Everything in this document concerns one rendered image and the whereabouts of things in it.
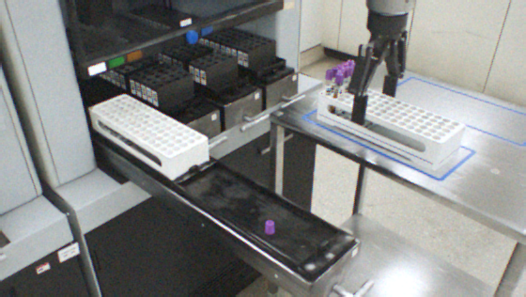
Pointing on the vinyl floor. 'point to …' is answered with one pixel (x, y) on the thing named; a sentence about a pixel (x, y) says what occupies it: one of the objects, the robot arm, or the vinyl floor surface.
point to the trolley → (425, 186)
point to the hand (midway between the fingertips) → (373, 105)
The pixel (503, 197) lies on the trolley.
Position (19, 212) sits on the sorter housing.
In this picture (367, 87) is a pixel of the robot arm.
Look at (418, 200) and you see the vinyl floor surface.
